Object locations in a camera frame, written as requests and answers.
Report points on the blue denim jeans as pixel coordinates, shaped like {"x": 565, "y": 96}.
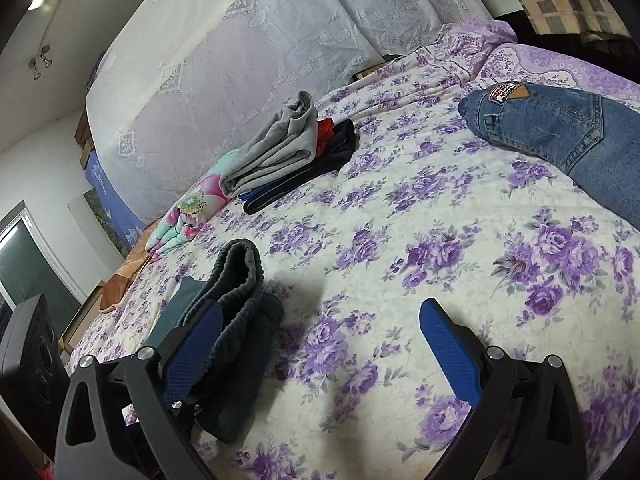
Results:
{"x": 590, "y": 138}

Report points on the folded black garment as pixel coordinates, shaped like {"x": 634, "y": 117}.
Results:
{"x": 338, "y": 142}

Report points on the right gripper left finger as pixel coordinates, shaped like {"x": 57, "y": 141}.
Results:
{"x": 130, "y": 418}

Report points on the window with white frame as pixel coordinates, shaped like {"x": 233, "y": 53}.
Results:
{"x": 30, "y": 268}

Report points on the brown orange pillow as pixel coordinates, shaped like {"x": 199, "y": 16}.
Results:
{"x": 115, "y": 288}

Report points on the dark teal fleece pants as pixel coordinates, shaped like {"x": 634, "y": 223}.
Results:
{"x": 230, "y": 329}

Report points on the purple floral bedspread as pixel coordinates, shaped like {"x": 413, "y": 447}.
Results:
{"x": 504, "y": 242}

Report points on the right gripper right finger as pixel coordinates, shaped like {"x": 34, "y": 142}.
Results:
{"x": 547, "y": 440}

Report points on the folded floral turquoise quilt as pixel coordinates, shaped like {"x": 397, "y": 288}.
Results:
{"x": 190, "y": 213}

